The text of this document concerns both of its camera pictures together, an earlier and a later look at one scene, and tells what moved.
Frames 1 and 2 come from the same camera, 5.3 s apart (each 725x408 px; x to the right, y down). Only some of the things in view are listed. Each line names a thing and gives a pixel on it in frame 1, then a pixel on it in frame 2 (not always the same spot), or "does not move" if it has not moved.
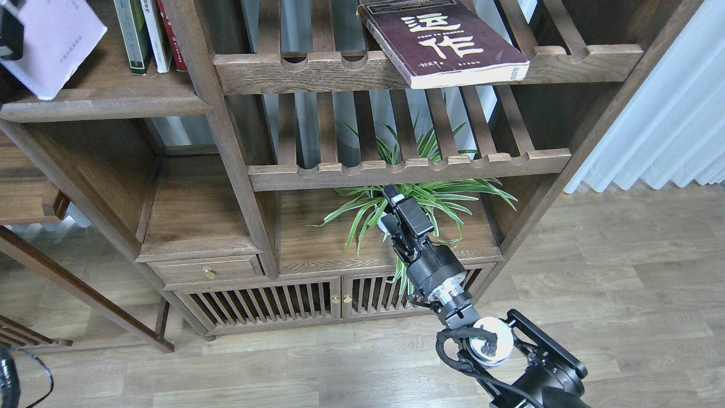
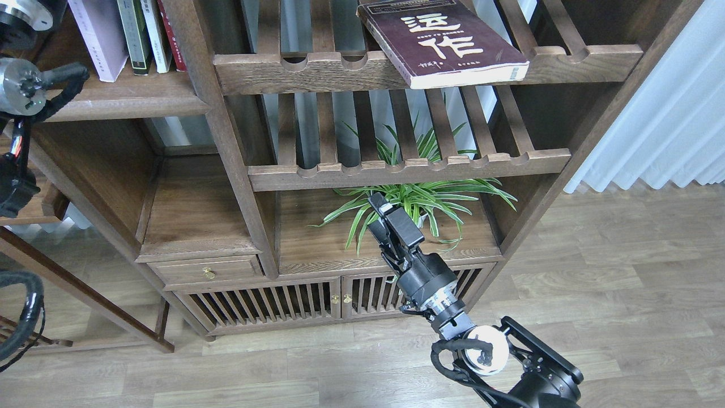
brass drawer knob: x=209 y=272 does not move
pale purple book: x=59 y=35 -> x=101 y=26
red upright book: x=179 y=63 does not move
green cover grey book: x=135 y=34 does not move
